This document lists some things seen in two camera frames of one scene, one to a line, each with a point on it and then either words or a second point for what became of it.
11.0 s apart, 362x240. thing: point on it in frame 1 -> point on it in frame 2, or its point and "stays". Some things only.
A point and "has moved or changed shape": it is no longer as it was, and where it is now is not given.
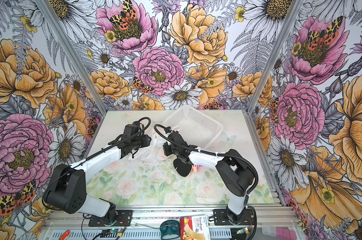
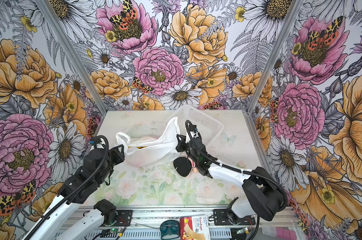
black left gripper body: (140, 142) -> (115, 157)
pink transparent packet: (280, 233) stays
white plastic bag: (154, 151) has moved or changed shape
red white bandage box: (194, 228) stays
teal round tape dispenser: (170, 229) stays
